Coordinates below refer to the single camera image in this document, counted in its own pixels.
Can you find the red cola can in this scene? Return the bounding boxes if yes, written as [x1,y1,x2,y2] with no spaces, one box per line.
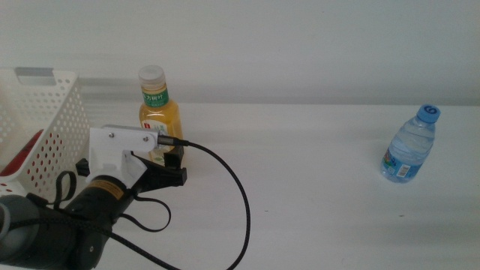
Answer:
[0,128,72,188]

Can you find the clear water bottle blue cap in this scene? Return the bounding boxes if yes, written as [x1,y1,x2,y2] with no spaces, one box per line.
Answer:
[379,103,442,185]

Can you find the thin black cable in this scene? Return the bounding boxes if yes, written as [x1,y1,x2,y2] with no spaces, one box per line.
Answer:
[53,169,173,233]

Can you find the white perforated plastic basket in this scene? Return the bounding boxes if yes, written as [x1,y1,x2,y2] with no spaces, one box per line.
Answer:
[0,67,92,200]

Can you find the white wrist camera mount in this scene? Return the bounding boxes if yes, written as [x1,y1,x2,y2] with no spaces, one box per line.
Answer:
[85,124,170,189]

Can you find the thick black braided cable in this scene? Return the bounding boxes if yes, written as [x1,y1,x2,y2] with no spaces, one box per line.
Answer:
[7,135,252,270]

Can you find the yellow tea bottle green label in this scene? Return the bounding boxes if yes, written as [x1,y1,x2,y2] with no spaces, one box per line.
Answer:
[137,64,185,167]

